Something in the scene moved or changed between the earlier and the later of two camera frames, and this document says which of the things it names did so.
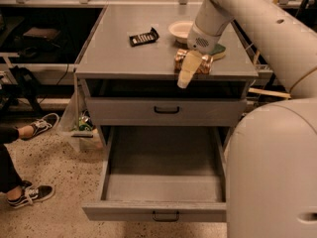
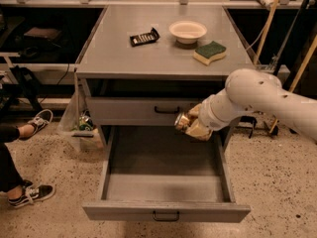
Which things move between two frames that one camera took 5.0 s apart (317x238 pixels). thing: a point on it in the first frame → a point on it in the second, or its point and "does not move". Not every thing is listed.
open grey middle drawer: [161, 174] does not move
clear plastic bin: [78, 127] does not move
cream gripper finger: [190, 63] → [197, 129]
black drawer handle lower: [164, 220] does not move
